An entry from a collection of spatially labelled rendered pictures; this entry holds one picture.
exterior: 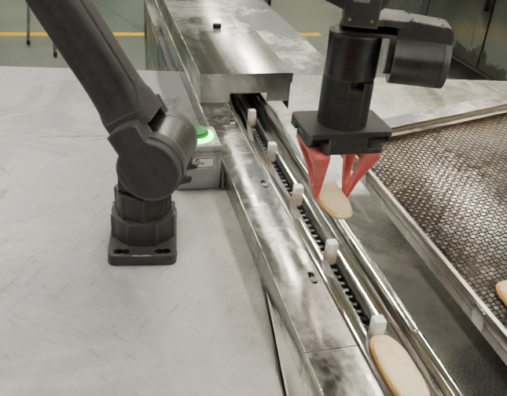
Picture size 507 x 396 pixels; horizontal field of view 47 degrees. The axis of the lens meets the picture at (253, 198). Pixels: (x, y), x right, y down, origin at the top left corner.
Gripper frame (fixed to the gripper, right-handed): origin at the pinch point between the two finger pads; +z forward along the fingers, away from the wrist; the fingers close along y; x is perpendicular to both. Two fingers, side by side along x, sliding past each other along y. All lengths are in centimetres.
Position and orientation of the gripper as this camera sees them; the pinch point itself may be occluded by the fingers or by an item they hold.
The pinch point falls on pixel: (330, 189)
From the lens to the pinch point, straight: 72.8
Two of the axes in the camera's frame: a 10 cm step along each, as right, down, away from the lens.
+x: -2.4, -5.2, 8.2
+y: 9.7, -0.7, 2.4
